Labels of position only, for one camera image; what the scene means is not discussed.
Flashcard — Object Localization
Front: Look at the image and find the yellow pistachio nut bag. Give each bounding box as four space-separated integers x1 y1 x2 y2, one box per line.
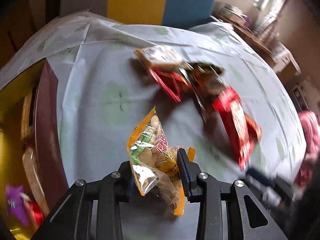
126 108 185 216

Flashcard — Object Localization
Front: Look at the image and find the large red cake packet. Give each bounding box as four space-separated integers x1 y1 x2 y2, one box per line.
213 86 263 170

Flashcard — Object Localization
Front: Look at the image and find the small red gold candy packet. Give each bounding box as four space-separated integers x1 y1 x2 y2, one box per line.
149 69 193 103

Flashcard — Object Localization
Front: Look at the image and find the brown gold chocolate packet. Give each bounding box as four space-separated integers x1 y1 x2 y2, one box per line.
185 62 227 122

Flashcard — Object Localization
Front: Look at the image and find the clear puffed grain bar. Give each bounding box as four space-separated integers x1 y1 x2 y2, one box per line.
22 146 49 216

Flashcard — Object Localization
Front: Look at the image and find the red white patterned snack packet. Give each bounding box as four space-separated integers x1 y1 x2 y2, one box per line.
24 200 45 229

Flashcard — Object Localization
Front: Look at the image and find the beige snack packet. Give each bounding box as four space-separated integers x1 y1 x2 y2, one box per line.
133 45 185 72

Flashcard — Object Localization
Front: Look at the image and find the purple snack packet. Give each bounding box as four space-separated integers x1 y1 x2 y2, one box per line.
5 183 29 226

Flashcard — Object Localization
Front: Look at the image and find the pink cloth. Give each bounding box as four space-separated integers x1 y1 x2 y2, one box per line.
295 111 319 187

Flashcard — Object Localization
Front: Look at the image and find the white green patterned tablecloth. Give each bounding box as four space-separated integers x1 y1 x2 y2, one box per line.
0 11 308 240

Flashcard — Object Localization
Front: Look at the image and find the maroon gold gift box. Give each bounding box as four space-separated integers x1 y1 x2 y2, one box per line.
1 59 68 239

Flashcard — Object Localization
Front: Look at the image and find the white cardboard box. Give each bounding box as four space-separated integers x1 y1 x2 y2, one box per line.
268 36 301 75

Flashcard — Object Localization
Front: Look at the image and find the wooden side shelf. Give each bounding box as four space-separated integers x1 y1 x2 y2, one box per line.
214 14 272 56

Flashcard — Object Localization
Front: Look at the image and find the purple packet on shelf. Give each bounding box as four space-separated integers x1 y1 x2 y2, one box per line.
242 14 252 29

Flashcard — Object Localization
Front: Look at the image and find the tissue box on shelf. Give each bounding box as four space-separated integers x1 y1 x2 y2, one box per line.
220 3 246 27

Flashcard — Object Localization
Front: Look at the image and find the grey yellow blue sofa chair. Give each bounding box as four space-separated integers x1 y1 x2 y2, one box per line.
60 0 214 29

